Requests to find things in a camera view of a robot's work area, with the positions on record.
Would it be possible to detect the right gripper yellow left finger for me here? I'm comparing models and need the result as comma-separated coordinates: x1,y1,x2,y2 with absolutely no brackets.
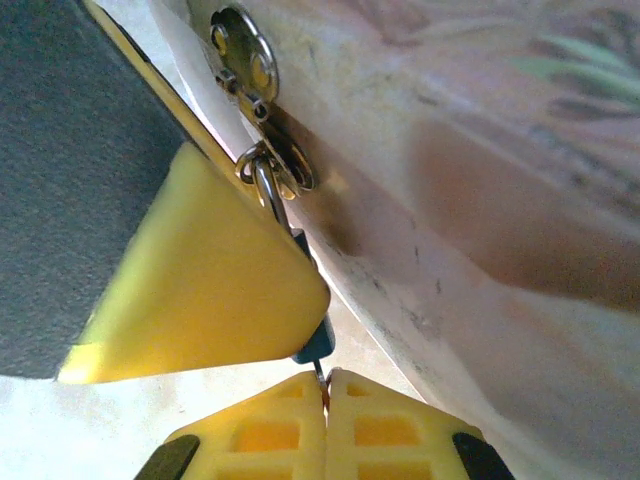
133,368,329,480

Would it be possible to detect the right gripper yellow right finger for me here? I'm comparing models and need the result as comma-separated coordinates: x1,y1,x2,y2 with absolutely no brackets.
324,366,517,480

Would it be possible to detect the small silver key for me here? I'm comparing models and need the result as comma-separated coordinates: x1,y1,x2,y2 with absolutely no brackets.
311,358,335,419

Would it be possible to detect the small blue padlock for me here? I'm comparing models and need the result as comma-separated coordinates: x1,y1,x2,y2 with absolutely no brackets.
249,152,337,366

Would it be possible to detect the pink storybook tin box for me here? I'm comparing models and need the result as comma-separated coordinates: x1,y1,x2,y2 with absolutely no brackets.
89,0,640,480

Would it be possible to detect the silver metal box hasp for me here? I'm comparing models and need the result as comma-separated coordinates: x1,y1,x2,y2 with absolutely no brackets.
208,3,318,202

